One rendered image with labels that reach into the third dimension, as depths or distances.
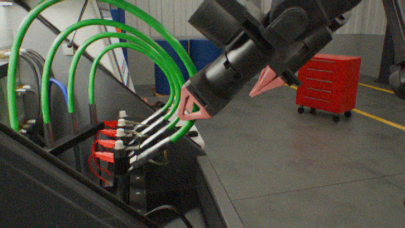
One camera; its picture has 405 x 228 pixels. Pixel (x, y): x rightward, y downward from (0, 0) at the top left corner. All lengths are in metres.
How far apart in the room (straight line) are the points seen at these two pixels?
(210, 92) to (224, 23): 0.11
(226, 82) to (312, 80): 4.46
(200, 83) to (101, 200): 0.22
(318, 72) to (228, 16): 4.45
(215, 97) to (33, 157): 0.26
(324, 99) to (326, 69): 0.41
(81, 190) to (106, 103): 0.66
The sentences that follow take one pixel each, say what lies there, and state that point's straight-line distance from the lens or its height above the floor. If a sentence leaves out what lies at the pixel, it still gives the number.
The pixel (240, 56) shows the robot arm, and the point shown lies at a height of 1.33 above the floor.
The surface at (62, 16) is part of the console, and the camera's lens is 1.05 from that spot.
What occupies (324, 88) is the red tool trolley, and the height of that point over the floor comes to 0.45.
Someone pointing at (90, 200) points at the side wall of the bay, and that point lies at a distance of 0.39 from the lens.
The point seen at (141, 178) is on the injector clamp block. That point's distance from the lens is 0.90.
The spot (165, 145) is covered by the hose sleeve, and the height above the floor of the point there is 1.17.
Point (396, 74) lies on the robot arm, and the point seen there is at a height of 1.25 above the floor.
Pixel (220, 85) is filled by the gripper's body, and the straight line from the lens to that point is 0.49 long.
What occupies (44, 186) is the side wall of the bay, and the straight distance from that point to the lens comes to 0.39.
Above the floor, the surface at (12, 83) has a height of 1.27.
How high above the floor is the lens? 1.39
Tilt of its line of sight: 17 degrees down
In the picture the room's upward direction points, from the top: straight up
